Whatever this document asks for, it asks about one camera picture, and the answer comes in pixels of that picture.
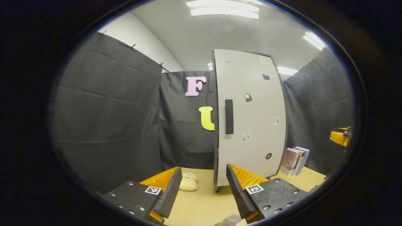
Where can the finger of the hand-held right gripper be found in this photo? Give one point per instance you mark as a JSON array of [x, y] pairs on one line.
[[344, 128], [338, 138]]

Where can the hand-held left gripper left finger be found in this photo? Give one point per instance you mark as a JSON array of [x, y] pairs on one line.
[[169, 194]]

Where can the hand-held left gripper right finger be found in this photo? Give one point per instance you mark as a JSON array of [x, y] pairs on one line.
[[240, 194]]

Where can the clear plastic bottle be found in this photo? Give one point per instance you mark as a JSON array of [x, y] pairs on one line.
[[230, 219]]

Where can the grey cabinet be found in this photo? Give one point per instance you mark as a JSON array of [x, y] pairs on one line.
[[215, 157]]

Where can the white cabinet door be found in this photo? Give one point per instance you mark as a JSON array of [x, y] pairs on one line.
[[254, 150]]

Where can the cream plush toy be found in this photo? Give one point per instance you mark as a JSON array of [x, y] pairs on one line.
[[188, 185]]

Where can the grey blue book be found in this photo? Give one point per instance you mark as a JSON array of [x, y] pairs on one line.
[[305, 153]]

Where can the white spine book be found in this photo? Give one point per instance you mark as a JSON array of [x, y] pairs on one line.
[[300, 160]]

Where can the ceiling light panel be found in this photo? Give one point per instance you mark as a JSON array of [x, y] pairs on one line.
[[210, 66], [287, 70], [314, 40], [223, 9]]

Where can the black backdrop cloth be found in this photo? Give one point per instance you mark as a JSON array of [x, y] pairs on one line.
[[110, 110]]

